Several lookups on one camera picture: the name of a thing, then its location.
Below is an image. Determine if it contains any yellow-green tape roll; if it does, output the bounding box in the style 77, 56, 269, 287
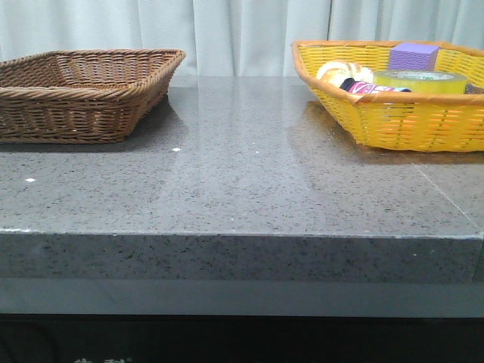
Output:
373, 70, 468, 95

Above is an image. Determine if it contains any white and tan bread roll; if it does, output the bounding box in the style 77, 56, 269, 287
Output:
315, 60, 374, 87

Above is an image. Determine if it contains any black pink labelled bottle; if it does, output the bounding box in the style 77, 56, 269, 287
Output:
340, 78, 411, 95

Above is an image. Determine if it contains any white curtain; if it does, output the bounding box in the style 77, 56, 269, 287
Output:
1, 1, 483, 76

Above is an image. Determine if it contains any yellow woven plastic basket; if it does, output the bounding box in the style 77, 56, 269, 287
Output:
292, 40, 483, 152

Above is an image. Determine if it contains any brown wicker basket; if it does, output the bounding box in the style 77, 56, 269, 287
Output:
1, 49, 185, 144

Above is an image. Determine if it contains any purple foam cube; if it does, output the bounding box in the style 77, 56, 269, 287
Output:
387, 42, 440, 70

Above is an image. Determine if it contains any brown dried leaf toy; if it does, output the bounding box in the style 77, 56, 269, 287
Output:
465, 83, 484, 95

